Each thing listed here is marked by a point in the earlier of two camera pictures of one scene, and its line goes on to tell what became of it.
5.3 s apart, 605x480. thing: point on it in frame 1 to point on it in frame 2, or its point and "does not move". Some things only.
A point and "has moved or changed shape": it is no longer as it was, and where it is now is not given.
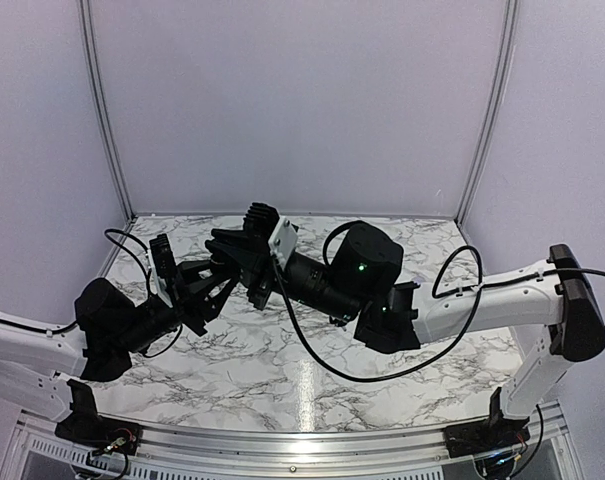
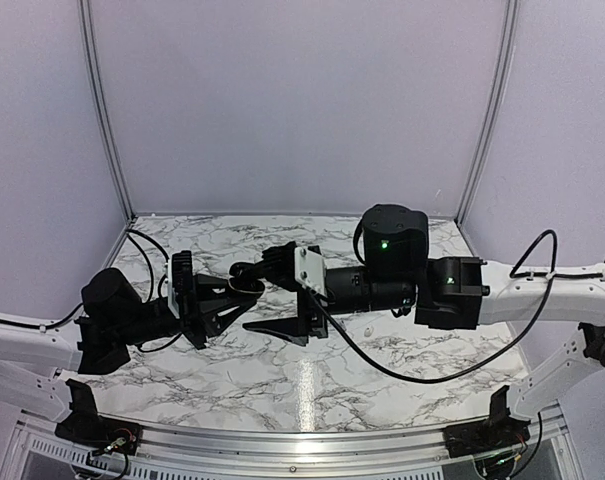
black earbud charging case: (219, 261) has moved or changed shape
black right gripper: (255, 270) to (296, 330)
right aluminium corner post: (497, 105) does not move
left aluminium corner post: (94, 66) does not move
